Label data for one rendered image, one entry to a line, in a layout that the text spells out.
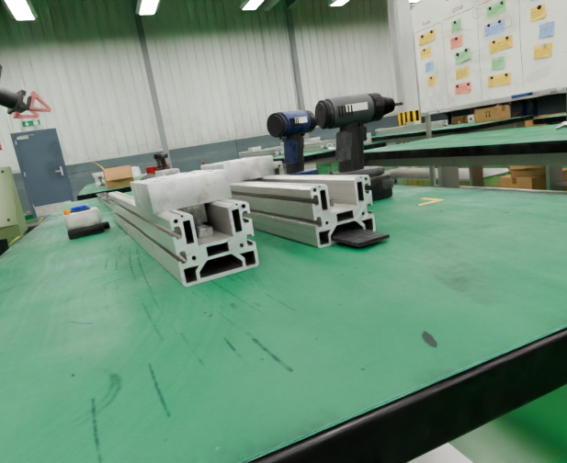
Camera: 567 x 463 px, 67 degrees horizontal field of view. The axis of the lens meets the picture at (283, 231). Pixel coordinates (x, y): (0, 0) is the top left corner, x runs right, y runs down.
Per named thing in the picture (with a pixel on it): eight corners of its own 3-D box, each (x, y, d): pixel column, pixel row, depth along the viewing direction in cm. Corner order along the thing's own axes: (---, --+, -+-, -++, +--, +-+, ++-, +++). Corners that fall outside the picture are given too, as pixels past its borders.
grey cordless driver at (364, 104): (323, 205, 94) (310, 102, 89) (400, 188, 100) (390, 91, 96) (341, 208, 87) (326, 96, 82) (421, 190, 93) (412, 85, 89)
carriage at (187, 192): (139, 222, 70) (130, 181, 69) (203, 208, 75) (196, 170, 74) (157, 234, 56) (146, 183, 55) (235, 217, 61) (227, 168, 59)
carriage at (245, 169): (206, 194, 100) (199, 164, 99) (248, 186, 105) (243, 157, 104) (229, 197, 86) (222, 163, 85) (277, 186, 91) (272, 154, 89)
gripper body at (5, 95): (16, 98, 152) (-8, 89, 146) (28, 91, 146) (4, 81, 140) (12, 116, 151) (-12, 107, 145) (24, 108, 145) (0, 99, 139)
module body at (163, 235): (114, 222, 122) (107, 193, 121) (150, 215, 126) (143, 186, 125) (183, 287, 51) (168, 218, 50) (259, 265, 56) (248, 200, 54)
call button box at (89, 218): (69, 235, 110) (62, 211, 109) (108, 227, 114) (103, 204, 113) (69, 240, 103) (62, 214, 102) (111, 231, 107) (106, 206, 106)
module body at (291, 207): (180, 208, 130) (174, 180, 128) (211, 201, 134) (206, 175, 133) (318, 248, 59) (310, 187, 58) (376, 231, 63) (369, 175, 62)
